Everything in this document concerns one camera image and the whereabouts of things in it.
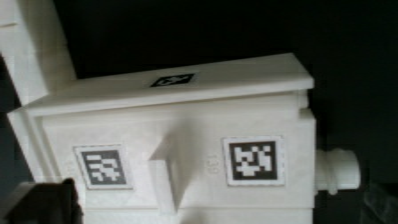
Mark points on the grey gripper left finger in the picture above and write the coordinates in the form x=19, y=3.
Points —
x=42, y=203

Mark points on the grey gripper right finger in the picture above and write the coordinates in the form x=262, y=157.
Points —
x=381, y=204

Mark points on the white cabinet body box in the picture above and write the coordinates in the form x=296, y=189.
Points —
x=156, y=94

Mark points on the white cabinet door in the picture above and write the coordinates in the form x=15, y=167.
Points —
x=113, y=155
x=253, y=167

